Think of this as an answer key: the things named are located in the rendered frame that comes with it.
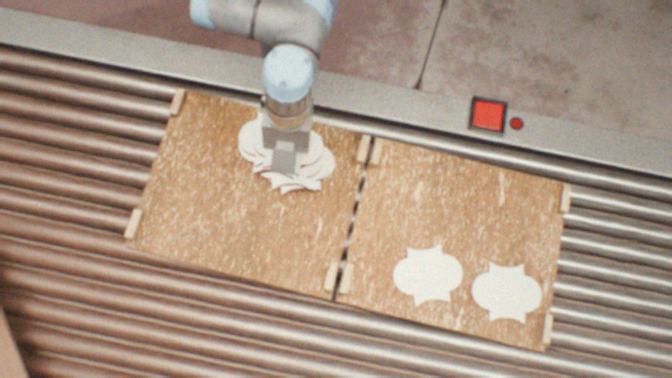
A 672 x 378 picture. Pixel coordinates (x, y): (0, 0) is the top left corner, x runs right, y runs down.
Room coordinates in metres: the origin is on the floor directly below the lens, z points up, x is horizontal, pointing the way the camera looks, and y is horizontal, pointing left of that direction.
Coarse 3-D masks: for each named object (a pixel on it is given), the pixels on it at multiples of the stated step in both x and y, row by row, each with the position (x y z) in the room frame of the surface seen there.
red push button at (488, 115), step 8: (480, 104) 0.69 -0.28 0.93; (488, 104) 0.70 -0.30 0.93; (496, 104) 0.70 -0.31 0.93; (480, 112) 0.68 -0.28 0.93; (488, 112) 0.68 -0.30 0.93; (496, 112) 0.68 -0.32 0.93; (480, 120) 0.66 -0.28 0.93; (488, 120) 0.66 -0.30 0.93; (496, 120) 0.66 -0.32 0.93; (496, 128) 0.65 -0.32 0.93
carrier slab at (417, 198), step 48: (384, 144) 0.56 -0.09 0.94; (384, 192) 0.46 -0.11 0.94; (432, 192) 0.47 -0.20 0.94; (480, 192) 0.49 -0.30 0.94; (528, 192) 0.51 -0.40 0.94; (384, 240) 0.36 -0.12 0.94; (432, 240) 0.38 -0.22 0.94; (480, 240) 0.39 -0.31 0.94; (528, 240) 0.41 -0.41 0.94; (384, 288) 0.26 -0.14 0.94; (480, 336) 0.21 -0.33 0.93; (528, 336) 0.22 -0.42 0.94
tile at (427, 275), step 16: (416, 256) 0.34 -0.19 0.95; (432, 256) 0.34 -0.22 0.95; (448, 256) 0.35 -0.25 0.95; (400, 272) 0.30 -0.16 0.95; (416, 272) 0.30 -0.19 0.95; (432, 272) 0.31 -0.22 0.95; (448, 272) 0.32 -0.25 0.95; (400, 288) 0.27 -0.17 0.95; (416, 288) 0.27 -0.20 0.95; (432, 288) 0.28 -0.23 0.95; (448, 288) 0.28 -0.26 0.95; (416, 304) 0.24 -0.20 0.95
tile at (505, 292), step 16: (496, 272) 0.33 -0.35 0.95; (512, 272) 0.34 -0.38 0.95; (480, 288) 0.30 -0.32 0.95; (496, 288) 0.30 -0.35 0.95; (512, 288) 0.31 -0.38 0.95; (528, 288) 0.31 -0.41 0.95; (480, 304) 0.27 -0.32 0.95; (496, 304) 0.27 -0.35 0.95; (512, 304) 0.28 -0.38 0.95; (528, 304) 0.28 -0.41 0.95
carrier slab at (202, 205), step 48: (192, 96) 0.58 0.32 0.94; (192, 144) 0.48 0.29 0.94; (336, 144) 0.54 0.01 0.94; (144, 192) 0.36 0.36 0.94; (192, 192) 0.38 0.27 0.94; (240, 192) 0.40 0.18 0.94; (336, 192) 0.44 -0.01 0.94; (144, 240) 0.27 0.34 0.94; (192, 240) 0.29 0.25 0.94; (240, 240) 0.30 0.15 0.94; (288, 240) 0.32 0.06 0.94; (336, 240) 0.34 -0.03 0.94; (288, 288) 0.23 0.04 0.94
